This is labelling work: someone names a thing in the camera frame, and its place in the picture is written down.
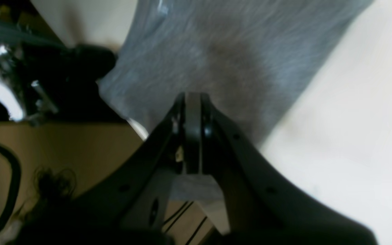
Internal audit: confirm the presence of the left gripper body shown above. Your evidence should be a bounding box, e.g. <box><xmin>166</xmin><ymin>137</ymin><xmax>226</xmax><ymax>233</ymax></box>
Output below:
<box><xmin>19</xmin><ymin>44</ymin><xmax>118</xmax><ymax>123</ymax></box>

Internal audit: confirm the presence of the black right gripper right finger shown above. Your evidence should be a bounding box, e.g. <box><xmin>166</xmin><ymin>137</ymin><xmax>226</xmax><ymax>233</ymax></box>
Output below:
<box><xmin>192</xmin><ymin>93</ymin><xmax>377</xmax><ymax>245</ymax></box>

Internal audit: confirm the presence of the grey t-shirt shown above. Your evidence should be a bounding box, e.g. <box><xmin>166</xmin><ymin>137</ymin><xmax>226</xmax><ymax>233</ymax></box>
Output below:
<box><xmin>97</xmin><ymin>0</ymin><xmax>375</xmax><ymax>201</ymax></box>

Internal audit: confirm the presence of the thick black cable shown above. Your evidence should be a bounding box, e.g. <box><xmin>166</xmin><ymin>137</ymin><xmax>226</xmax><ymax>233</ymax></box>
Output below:
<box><xmin>0</xmin><ymin>141</ymin><xmax>23</xmax><ymax>245</ymax></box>

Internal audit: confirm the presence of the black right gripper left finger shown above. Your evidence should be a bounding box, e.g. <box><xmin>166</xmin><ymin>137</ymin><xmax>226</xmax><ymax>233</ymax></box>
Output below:
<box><xmin>14</xmin><ymin>93</ymin><xmax>185</xmax><ymax>245</ymax></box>

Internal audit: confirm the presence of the tangled black cable bundle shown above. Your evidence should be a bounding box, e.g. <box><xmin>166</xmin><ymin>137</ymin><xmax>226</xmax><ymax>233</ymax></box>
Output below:
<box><xmin>33</xmin><ymin>167</ymin><xmax>77</xmax><ymax>205</ymax></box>

